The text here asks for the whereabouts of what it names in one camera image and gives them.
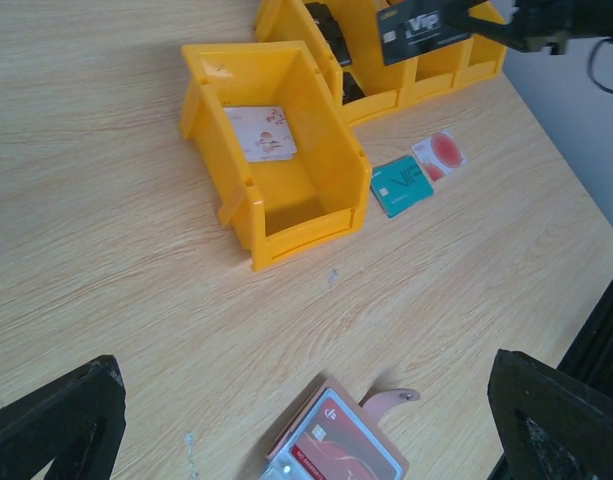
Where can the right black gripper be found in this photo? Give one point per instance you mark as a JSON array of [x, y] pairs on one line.
[[535, 25]]

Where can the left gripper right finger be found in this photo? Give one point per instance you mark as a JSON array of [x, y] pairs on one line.
[[550, 425]]

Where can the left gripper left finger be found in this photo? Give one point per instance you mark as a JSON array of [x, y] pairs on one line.
[[73, 426]]

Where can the black VIP card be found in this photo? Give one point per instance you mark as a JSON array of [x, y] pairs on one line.
[[408, 29]]

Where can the white card with red circles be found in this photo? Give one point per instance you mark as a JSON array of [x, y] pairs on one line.
[[438, 155]]

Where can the teal card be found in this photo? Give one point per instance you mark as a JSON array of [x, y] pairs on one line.
[[400, 184]]

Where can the yellow bin with blue cards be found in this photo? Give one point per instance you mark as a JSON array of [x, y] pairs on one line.
[[483, 59]]

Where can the yellow bin with red cards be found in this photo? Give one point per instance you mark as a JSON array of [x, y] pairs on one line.
[[439, 72]]

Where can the yellow bin with black cards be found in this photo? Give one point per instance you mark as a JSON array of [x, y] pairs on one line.
[[385, 87]]

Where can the black card stack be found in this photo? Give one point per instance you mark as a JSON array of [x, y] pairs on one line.
[[351, 89], [331, 31]]

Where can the red VIP card in holder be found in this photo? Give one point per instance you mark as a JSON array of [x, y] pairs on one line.
[[335, 444]]

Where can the yellow bin with beige cards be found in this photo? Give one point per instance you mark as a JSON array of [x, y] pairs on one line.
[[289, 172]]

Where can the beige card stack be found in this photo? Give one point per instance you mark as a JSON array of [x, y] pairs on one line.
[[263, 133]]

